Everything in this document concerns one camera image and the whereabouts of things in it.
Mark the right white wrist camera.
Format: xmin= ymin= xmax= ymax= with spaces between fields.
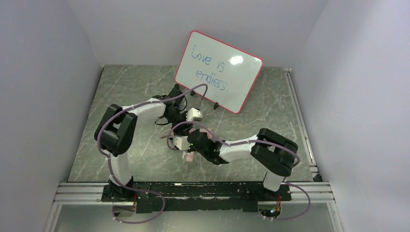
xmin=173 ymin=135 xmax=190 ymax=151

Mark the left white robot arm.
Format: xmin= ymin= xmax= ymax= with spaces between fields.
xmin=94 ymin=84 xmax=187 ymax=200

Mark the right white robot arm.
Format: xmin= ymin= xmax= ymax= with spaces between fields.
xmin=187 ymin=128 xmax=300 ymax=191

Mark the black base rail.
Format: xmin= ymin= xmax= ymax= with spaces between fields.
xmin=101 ymin=181 xmax=292 ymax=214

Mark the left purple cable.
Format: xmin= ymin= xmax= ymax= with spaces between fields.
xmin=96 ymin=84 xmax=209 ymax=225

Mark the purple cable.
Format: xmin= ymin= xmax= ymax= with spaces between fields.
xmin=96 ymin=84 xmax=209 ymax=225
xmin=166 ymin=121 xmax=311 ymax=222

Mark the red-framed whiteboard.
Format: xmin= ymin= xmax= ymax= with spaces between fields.
xmin=175 ymin=30 xmax=264 ymax=114

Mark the pink folding umbrella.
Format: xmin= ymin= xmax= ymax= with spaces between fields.
xmin=160 ymin=126 xmax=221 ymax=165

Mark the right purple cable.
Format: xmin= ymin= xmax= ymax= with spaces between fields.
xmin=166 ymin=121 xmax=311 ymax=222

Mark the blue whiteboard marker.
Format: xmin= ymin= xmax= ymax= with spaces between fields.
xmin=173 ymin=84 xmax=183 ymax=105

